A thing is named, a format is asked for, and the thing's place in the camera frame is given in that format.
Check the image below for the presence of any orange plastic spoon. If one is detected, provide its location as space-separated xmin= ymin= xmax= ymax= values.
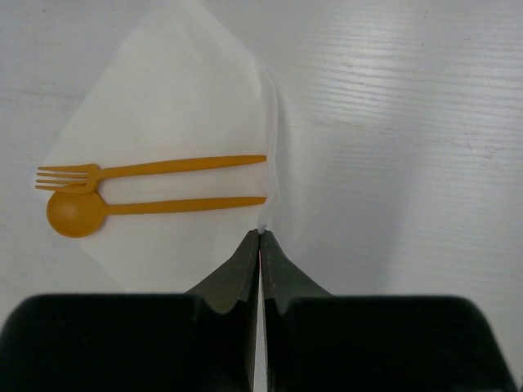
xmin=46 ymin=192 xmax=266 ymax=238

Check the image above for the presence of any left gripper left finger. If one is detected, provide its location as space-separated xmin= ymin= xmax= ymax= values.
xmin=1 ymin=230 xmax=260 ymax=391

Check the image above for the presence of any white paper napkin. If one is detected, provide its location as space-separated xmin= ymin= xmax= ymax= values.
xmin=44 ymin=1 xmax=279 ymax=293

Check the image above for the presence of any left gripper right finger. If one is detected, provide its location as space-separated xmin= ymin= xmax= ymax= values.
xmin=260 ymin=232 xmax=516 ymax=391

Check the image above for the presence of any orange plastic fork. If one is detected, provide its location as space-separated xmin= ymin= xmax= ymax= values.
xmin=35 ymin=155 xmax=267 ymax=194

